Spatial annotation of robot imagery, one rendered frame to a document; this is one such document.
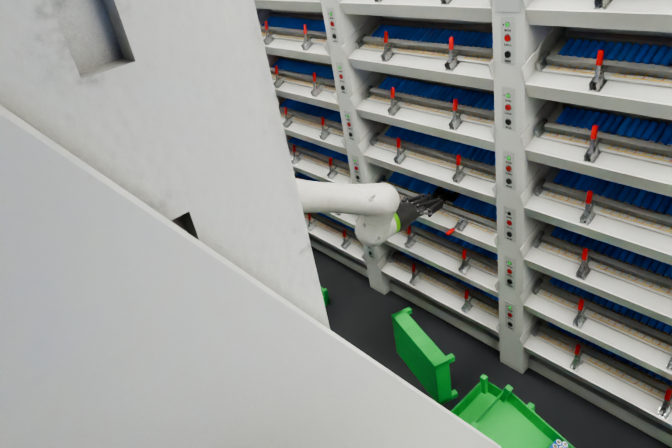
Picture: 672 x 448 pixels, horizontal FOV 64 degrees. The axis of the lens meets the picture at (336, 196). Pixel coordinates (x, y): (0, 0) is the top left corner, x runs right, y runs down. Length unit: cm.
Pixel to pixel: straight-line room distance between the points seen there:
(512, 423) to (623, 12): 124
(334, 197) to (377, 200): 13
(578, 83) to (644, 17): 23
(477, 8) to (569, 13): 25
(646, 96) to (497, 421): 107
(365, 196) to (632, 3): 82
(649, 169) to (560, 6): 44
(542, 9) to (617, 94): 27
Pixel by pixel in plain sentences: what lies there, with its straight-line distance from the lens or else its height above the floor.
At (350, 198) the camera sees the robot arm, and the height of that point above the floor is 83.
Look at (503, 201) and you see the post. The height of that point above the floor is 71.
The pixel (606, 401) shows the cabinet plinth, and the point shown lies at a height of 4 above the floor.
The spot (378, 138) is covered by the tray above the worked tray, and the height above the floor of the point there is 77.
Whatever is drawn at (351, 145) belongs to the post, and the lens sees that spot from 213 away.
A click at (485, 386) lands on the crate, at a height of 4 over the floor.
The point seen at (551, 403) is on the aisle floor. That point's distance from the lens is 209.
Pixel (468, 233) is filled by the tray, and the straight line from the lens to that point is 190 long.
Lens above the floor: 161
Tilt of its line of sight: 29 degrees down
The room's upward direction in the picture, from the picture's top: 11 degrees counter-clockwise
